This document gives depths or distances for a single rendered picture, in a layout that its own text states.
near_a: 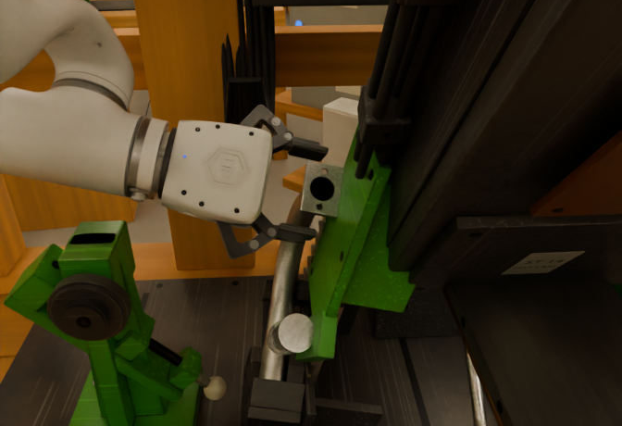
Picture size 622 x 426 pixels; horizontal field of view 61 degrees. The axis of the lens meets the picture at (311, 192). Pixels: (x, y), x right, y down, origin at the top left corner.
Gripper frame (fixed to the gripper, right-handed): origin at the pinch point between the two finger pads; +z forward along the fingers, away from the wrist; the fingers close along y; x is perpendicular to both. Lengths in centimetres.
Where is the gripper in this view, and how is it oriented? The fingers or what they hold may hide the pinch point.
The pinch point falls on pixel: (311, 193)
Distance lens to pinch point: 57.2
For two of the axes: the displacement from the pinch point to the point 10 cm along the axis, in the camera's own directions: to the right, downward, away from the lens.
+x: -2.3, 2.5, 9.4
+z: 9.6, 2.0, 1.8
